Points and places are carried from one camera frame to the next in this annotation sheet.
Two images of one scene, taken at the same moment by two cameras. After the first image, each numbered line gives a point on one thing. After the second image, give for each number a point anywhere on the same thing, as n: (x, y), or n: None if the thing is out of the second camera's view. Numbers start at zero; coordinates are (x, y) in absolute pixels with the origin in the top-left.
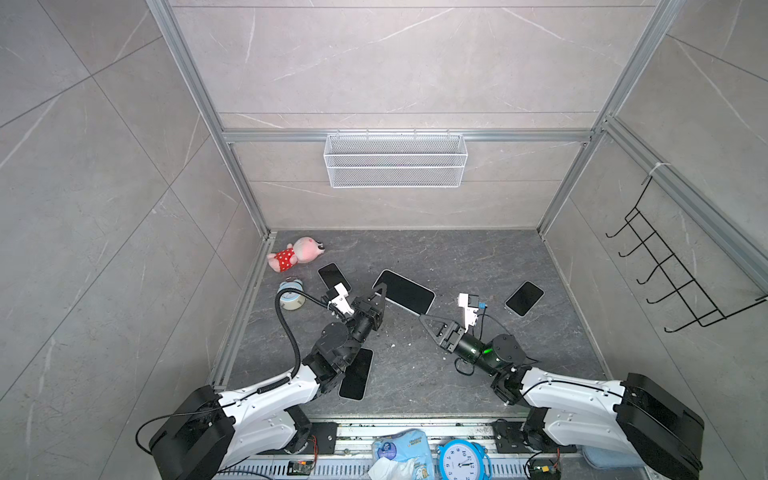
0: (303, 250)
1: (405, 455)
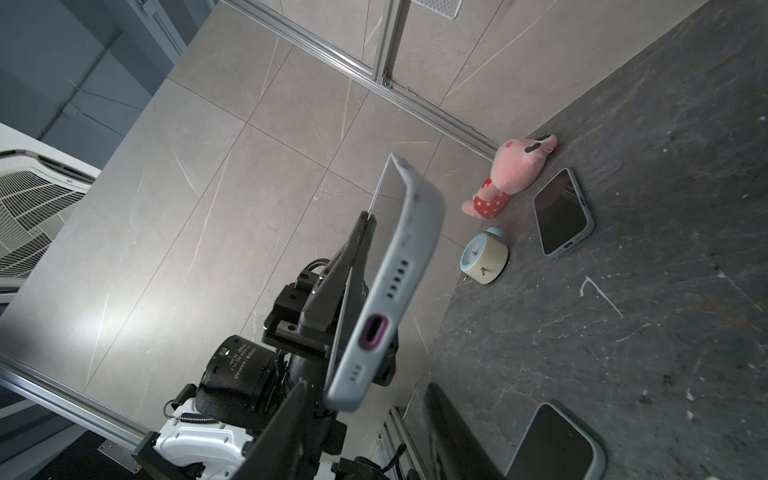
0: (516, 162)
1: None
